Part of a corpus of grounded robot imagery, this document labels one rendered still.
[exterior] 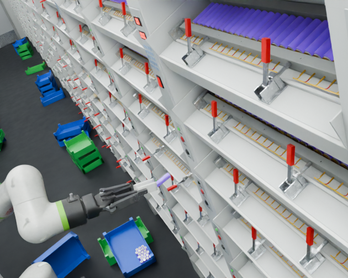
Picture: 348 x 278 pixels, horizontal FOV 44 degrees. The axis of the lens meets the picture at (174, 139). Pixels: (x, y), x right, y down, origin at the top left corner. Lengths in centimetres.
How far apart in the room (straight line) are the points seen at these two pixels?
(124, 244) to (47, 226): 144
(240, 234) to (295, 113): 70
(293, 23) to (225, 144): 32
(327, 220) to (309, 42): 27
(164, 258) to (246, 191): 159
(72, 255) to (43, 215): 160
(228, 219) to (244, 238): 9
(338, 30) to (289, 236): 58
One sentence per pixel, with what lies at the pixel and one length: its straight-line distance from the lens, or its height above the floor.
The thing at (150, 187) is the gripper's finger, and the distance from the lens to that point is 139.
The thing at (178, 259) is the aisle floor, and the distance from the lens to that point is 258.
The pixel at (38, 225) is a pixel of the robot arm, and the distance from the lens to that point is 132.
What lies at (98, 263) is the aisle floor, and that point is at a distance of 283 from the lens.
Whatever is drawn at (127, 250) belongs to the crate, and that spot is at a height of 6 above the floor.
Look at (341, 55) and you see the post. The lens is 47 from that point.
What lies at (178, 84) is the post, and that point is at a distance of 107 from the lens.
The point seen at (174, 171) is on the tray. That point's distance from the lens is 162.
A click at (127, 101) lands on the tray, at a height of 110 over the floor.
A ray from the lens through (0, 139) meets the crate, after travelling 506.
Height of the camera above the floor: 176
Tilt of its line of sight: 28 degrees down
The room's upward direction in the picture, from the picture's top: 21 degrees counter-clockwise
